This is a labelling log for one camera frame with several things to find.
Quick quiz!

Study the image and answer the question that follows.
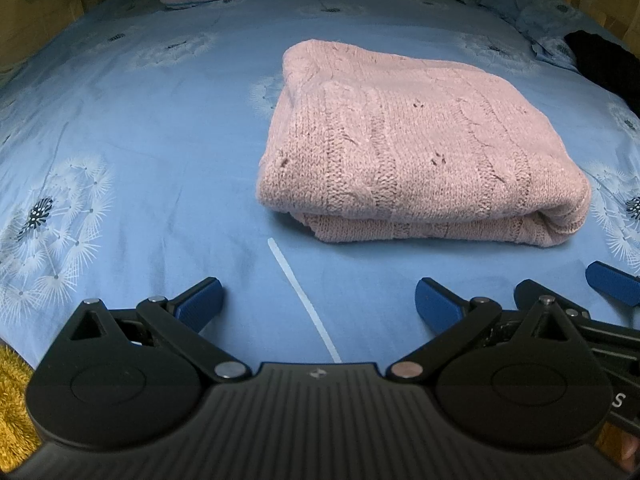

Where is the blue dandelion bed sheet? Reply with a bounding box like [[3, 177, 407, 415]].
[[0, 0, 640, 366]]

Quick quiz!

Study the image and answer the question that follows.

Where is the blue pillow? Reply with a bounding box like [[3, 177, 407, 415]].
[[470, 0, 631, 73]]

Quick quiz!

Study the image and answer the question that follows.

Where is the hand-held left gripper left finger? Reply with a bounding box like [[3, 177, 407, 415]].
[[67, 277, 251, 383]]

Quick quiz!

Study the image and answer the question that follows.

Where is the white plastic strip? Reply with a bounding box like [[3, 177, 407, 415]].
[[267, 238, 343, 365]]

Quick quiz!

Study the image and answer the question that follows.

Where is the wooden bed frame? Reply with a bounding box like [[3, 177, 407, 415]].
[[0, 0, 151, 71]]

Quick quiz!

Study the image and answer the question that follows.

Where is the yellow fuzzy cloth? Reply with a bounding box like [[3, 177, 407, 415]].
[[0, 342, 41, 461]]

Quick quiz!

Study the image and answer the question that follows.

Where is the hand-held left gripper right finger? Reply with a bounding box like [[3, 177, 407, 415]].
[[386, 277, 577, 381]]

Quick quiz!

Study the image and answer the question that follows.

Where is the black cloth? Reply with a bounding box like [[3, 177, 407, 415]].
[[564, 30, 640, 111]]

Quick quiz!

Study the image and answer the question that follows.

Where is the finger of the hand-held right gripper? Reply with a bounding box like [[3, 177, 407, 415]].
[[515, 280, 640, 348], [586, 261, 640, 306]]

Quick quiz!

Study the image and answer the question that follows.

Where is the pink knitted cardigan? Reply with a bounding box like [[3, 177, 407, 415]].
[[256, 39, 593, 248]]

